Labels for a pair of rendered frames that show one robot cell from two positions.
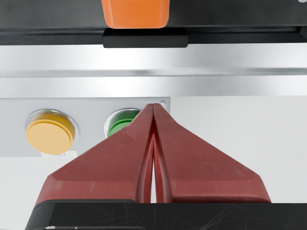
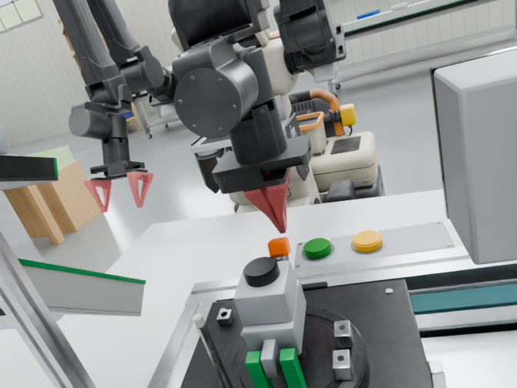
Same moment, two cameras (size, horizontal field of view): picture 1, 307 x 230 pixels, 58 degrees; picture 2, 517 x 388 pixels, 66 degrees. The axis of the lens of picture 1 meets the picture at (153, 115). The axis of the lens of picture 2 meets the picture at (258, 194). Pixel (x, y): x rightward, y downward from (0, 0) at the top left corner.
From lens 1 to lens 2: 0.37 m
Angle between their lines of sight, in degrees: 34
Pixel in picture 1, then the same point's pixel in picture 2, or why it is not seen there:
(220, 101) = not seen: hidden behind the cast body
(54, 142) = (363, 236)
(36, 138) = (374, 236)
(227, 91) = not seen: hidden behind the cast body
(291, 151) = (218, 275)
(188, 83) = not seen: hidden behind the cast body
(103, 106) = (333, 260)
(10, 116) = (394, 247)
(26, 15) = (366, 287)
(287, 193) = (220, 249)
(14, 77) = (386, 265)
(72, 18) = (341, 289)
